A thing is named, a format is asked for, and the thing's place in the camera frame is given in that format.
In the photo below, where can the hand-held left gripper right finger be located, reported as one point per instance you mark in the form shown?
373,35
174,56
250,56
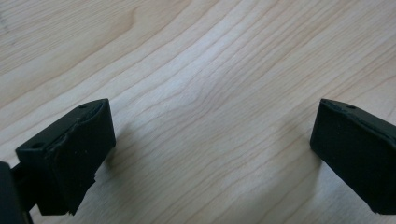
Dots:
358,158

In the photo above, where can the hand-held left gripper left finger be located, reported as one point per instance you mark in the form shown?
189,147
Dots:
74,155

